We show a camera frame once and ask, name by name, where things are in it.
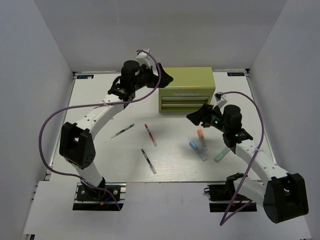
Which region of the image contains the blue cap marker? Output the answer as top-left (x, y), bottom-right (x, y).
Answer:
top-left (188, 140), bottom-right (208, 161)

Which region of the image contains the red refill pen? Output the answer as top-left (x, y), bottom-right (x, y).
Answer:
top-left (144, 124), bottom-right (158, 147)

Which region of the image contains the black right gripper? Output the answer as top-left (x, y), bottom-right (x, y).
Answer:
top-left (187, 103), bottom-right (230, 133)

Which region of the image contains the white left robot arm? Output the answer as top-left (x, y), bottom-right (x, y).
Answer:
top-left (59, 60), bottom-right (174, 200)

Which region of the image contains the left corner label sticker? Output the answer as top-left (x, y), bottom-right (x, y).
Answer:
top-left (76, 74), bottom-right (94, 80)

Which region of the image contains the orange cap marker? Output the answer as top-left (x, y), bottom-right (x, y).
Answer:
top-left (197, 129), bottom-right (208, 151)

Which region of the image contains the blue refill pen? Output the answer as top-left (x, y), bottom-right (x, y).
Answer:
top-left (141, 149), bottom-right (157, 175)

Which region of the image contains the right corner label sticker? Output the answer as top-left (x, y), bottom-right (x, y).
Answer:
top-left (227, 72), bottom-right (245, 77)

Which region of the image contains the green eraser stick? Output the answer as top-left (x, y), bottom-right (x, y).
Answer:
top-left (214, 147), bottom-right (230, 163)

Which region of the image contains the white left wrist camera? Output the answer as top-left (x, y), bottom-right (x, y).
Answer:
top-left (136, 48), bottom-right (152, 69)

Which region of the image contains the corner label sticker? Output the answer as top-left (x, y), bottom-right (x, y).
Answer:
top-left (227, 72), bottom-right (245, 77)
top-left (76, 74), bottom-right (94, 80)

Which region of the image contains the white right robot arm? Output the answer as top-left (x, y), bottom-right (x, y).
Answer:
top-left (186, 104), bottom-right (309, 224)

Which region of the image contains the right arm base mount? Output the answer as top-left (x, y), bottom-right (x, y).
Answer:
top-left (203, 184), bottom-right (250, 213)

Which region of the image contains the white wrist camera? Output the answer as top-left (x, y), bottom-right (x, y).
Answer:
top-left (136, 48), bottom-right (152, 69)
top-left (214, 92), bottom-right (228, 109)

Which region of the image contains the green metal tool chest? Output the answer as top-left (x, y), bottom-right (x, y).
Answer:
top-left (158, 67), bottom-right (216, 113)

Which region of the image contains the green refill pen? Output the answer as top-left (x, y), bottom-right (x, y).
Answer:
top-left (110, 123), bottom-right (135, 139)

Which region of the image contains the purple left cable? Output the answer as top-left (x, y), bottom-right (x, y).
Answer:
top-left (39, 49), bottom-right (162, 211)

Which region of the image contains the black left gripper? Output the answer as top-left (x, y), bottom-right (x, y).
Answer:
top-left (132, 63), bottom-right (174, 91)

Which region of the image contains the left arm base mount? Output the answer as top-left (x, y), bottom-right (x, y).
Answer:
top-left (72, 183), bottom-right (127, 212)

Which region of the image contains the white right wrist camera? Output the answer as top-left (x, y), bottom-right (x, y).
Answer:
top-left (214, 92), bottom-right (228, 109)

